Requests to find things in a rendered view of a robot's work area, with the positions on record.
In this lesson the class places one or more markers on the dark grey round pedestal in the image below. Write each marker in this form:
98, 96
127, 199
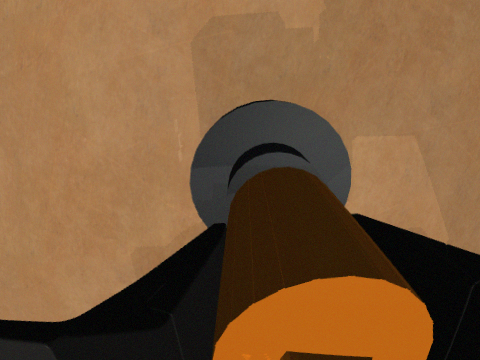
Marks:
258, 136

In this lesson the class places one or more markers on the orange knob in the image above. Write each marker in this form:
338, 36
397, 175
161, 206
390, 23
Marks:
302, 280

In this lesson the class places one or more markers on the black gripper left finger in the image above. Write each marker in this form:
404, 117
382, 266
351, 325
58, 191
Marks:
169, 314

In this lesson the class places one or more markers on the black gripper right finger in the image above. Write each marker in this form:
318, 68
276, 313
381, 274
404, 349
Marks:
446, 278

